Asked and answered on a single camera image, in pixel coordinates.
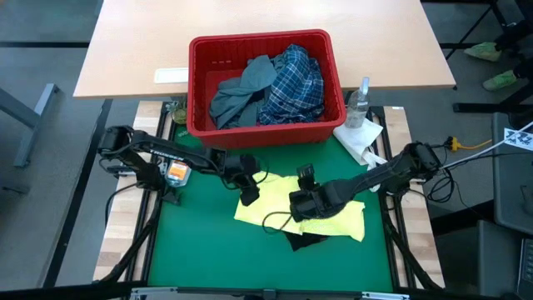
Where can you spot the black keyboard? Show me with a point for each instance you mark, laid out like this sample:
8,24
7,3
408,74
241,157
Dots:
525,266

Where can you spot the person's foot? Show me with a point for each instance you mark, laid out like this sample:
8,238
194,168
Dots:
499,80
483,51

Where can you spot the black cloth garment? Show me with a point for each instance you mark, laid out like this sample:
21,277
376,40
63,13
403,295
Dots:
304,241

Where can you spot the orange-labelled clear plastic package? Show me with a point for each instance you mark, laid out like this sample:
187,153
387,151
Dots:
178,173

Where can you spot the green table mat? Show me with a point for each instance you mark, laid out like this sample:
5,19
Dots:
200,250

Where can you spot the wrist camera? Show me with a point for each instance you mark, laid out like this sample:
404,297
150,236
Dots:
251,167
300,208

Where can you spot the black metal desk base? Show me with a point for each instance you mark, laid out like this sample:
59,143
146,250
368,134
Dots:
474,107

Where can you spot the small potted plant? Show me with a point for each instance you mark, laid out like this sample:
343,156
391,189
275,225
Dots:
180,114

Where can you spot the blue plaid shirt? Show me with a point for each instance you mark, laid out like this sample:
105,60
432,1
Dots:
297,83

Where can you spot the white rectangular label plate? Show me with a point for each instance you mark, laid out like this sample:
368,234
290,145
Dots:
171,75

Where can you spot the red plastic laundry bin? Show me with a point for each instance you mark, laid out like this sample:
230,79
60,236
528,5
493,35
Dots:
266,135

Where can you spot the clear plastic spray bottle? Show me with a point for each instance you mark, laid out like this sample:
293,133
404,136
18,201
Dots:
356,110

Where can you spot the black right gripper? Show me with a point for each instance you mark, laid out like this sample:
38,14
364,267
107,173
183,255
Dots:
325,200

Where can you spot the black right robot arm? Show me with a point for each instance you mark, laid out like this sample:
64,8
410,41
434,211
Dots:
375,175

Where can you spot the yellow shirt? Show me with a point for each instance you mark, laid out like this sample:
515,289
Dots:
275,200

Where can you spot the black aluminium table frame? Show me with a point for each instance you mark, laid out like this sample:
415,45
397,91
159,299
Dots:
378,111

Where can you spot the white tote bag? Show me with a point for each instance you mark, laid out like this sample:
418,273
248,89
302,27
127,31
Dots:
356,137

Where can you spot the yellow power plug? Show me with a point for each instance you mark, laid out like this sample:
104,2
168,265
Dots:
454,145

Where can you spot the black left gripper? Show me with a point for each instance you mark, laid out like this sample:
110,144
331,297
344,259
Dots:
250,193

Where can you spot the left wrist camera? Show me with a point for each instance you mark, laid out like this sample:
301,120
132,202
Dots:
251,167

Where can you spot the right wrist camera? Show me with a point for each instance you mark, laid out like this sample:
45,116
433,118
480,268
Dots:
300,208

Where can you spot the grey metal table leg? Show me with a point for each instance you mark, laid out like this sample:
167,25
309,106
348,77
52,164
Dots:
37,108

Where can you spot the black-and-white printed marker tag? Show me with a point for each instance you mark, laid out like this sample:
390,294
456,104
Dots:
518,139

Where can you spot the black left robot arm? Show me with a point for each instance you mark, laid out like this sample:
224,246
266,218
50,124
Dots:
166,152

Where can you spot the grey-blue garment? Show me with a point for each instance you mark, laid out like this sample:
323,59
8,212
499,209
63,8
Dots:
237,100

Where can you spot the light wooden table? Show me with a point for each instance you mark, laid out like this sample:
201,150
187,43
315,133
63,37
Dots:
137,41

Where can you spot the grey plastic case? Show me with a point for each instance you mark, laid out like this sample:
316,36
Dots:
512,187

